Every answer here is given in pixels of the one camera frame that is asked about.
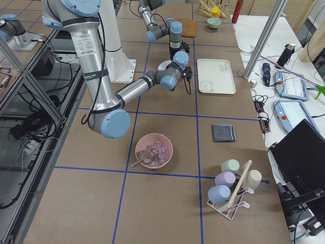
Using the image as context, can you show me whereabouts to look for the white wire cup rack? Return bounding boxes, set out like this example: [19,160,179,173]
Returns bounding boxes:
[207,165,257,221]

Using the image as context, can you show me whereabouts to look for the yellow cup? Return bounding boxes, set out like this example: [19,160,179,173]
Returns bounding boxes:
[211,6,221,17]

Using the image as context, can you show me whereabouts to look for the wooden cutting board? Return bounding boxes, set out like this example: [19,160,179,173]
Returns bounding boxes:
[177,19,197,38]

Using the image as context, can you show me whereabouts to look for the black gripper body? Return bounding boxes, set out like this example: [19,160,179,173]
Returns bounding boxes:
[169,46,183,60]

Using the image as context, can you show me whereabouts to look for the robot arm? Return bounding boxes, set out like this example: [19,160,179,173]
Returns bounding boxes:
[138,0,182,60]
[42,1,190,139]

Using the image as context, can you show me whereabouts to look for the sage green cup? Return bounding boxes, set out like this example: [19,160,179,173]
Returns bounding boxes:
[221,159,240,174]

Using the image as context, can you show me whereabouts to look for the folded grey cloth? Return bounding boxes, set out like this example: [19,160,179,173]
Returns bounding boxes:
[211,124,237,142]

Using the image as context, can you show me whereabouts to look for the black laptop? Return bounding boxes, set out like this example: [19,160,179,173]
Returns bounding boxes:
[269,118,325,189]

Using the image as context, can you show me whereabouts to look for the wooden rack handle rod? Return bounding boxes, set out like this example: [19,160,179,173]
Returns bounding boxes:
[227,160,252,208]

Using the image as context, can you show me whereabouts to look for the beige cup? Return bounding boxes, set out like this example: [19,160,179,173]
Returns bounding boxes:
[241,169,262,190]

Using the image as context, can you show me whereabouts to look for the green bowl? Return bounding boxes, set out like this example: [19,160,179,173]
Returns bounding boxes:
[207,17,222,29]

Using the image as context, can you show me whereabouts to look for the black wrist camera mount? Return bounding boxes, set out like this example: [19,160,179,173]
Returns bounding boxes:
[183,66,192,79]

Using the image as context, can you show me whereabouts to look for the cream bear serving tray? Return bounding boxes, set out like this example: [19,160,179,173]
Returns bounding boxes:
[197,58,236,95]

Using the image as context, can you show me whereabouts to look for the aluminium frame post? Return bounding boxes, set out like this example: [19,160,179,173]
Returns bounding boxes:
[243,0,288,80]

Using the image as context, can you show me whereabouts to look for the metal scoop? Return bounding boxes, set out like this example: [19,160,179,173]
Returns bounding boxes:
[131,150,153,167]

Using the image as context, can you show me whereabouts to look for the ice cubes pile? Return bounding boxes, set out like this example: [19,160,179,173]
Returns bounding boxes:
[144,141,170,167]

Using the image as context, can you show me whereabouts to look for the lower teach pendant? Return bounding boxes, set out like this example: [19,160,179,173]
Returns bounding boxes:
[273,100,319,133]

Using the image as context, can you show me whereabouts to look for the red bottle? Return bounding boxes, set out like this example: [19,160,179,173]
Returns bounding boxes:
[232,0,244,24]

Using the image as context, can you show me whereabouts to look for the white round plate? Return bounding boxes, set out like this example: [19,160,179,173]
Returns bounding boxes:
[157,60,172,71]

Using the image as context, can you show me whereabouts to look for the folded dark umbrella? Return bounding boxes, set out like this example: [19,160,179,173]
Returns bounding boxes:
[262,63,271,86]

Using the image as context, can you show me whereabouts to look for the pink bowl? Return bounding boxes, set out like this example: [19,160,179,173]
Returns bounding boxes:
[132,133,173,169]

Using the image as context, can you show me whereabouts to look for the wooden rack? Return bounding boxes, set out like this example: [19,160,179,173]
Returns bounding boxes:
[198,0,226,19]

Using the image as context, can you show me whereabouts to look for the upper teach pendant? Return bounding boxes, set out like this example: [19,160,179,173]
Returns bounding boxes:
[275,71,309,101]

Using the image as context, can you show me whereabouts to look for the teach pendant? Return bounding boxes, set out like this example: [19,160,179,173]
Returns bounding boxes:
[275,71,309,101]
[273,100,319,133]

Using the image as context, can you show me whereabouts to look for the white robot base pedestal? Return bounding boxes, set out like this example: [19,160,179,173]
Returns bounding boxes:
[99,0,136,83]

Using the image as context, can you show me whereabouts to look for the black thermos bottle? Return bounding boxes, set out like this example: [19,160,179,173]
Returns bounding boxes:
[275,43,296,69]

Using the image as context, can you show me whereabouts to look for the purple cup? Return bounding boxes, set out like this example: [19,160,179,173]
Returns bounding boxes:
[215,171,236,188]

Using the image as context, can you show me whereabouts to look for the blue cup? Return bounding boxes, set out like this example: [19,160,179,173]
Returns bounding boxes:
[208,185,231,204]

